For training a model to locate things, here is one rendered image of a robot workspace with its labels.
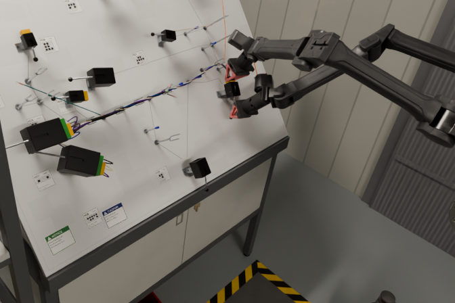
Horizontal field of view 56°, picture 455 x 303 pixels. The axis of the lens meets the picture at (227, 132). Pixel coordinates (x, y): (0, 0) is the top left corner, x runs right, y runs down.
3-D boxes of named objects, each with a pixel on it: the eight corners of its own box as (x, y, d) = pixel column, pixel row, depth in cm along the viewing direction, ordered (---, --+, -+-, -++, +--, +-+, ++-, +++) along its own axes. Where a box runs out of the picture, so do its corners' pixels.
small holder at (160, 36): (143, 32, 153) (154, 25, 148) (164, 35, 159) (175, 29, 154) (144, 44, 153) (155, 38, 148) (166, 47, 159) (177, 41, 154)
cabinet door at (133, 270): (181, 264, 185) (189, 199, 163) (66, 348, 149) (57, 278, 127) (178, 262, 186) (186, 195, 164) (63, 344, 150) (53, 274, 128)
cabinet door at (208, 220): (261, 208, 221) (275, 148, 199) (183, 265, 185) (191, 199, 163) (256, 205, 223) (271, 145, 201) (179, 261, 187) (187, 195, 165)
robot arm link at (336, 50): (302, 55, 103) (323, 19, 103) (294, 63, 117) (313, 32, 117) (459, 149, 104) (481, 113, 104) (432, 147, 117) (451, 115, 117)
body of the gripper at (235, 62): (225, 61, 161) (235, 48, 156) (244, 59, 168) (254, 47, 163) (233, 74, 159) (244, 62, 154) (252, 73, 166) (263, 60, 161)
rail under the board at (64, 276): (286, 147, 200) (290, 136, 197) (50, 295, 122) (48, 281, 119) (277, 142, 203) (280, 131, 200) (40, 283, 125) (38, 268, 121)
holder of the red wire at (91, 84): (57, 77, 130) (71, 67, 122) (98, 76, 139) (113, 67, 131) (60, 93, 130) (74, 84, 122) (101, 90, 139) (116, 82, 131)
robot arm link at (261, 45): (315, 74, 114) (336, 39, 113) (299, 62, 111) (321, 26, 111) (254, 65, 153) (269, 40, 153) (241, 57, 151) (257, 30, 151)
